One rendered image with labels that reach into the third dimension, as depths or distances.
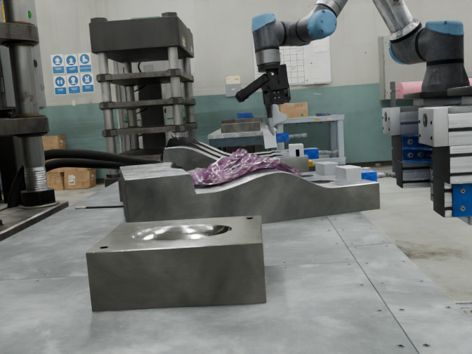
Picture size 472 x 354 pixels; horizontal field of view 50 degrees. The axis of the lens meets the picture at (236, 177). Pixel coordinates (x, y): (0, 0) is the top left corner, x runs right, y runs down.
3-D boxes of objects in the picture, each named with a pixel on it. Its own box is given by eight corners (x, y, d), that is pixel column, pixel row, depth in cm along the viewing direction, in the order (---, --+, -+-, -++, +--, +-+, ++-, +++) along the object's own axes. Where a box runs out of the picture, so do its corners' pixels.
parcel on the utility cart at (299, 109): (303, 121, 756) (302, 102, 752) (308, 121, 723) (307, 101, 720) (277, 123, 752) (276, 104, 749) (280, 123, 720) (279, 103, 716)
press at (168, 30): (207, 188, 686) (195, 34, 659) (193, 211, 533) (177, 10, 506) (139, 192, 690) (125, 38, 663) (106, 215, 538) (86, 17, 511)
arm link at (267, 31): (282, 11, 151) (257, 11, 147) (286, 48, 151) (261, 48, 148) (270, 19, 158) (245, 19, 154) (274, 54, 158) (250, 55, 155)
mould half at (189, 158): (300, 177, 156) (298, 133, 154) (310, 190, 130) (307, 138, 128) (142, 187, 158) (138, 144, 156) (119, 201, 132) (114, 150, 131)
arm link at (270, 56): (255, 51, 149) (255, 56, 157) (256, 66, 149) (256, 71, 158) (279, 47, 149) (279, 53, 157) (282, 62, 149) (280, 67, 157)
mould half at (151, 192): (325, 191, 127) (323, 148, 126) (380, 208, 102) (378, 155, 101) (123, 214, 115) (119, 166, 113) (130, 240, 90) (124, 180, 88)
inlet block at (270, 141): (306, 143, 156) (305, 126, 156) (308, 143, 151) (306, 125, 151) (265, 148, 157) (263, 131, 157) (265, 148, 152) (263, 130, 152)
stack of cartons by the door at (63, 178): (97, 185, 795) (92, 133, 784) (91, 188, 762) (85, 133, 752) (45, 188, 799) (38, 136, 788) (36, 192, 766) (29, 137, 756)
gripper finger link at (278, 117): (289, 130, 148) (285, 101, 150) (269, 133, 148) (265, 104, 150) (289, 133, 151) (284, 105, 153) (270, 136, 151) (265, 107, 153)
